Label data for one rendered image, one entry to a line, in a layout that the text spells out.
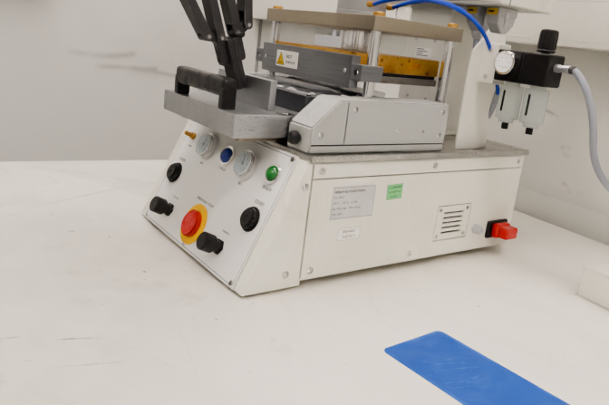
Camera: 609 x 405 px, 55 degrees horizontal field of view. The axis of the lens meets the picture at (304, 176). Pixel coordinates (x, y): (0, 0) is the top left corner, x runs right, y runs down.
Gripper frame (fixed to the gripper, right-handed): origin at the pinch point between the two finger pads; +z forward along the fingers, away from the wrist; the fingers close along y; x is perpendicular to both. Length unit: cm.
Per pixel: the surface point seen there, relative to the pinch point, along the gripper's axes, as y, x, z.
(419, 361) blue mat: 3.8, 36.5, 27.8
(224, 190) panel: 7.2, 3.0, 16.1
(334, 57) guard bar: -12.1, 7.3, 1.9
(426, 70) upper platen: -27.1, 9.6, 7.9
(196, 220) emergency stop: 11.8, 1.4, 19.5
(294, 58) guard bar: -11.5, -2.2, 2.8
